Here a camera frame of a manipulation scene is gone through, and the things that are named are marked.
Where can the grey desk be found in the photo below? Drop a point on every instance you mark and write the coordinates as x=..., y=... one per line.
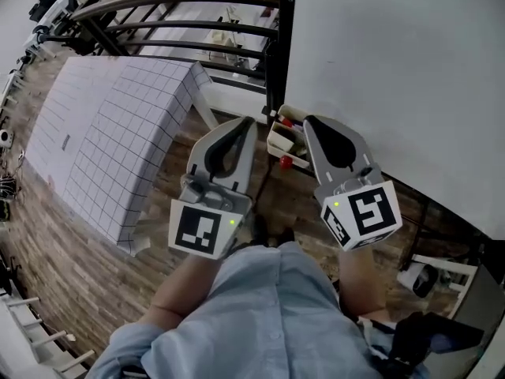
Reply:
x=485, y=302

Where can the person's left forearm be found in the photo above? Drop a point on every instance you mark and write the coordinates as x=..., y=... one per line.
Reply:
x=181, y=286

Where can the small round white device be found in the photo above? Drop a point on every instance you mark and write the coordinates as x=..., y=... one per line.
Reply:
x=6, y=138

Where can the red marker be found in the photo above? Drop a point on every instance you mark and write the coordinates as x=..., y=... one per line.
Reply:
x=286, y=122

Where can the cream plastic box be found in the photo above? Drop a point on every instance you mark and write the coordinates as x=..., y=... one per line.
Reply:
x=292, y=113

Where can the black shoe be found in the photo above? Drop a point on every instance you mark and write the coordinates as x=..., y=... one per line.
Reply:
x=260, y=231
x=286, y=237

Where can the black metal rack frame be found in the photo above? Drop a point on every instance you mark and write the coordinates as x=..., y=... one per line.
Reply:
x=287, y=34

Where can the white side table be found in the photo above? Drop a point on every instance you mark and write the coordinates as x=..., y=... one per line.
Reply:
x=453, y=265

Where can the light blue shirt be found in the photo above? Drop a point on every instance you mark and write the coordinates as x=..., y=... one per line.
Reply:
x=256, y=310

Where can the person's right forearm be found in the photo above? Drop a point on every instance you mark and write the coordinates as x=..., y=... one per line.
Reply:
x=361, y=282

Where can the white grey device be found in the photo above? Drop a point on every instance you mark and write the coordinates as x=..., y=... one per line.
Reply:
x=410, y=280

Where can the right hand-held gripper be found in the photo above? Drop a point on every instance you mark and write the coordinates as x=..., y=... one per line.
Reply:
x=371, y=211

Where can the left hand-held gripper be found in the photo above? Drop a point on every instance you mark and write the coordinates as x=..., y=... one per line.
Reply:
x=193, y=227

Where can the round red magnet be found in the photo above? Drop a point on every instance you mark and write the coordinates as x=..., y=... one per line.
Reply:
x=285, y=162

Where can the white grid tablecloth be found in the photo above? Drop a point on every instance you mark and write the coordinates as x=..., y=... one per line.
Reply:
x=110, y=132

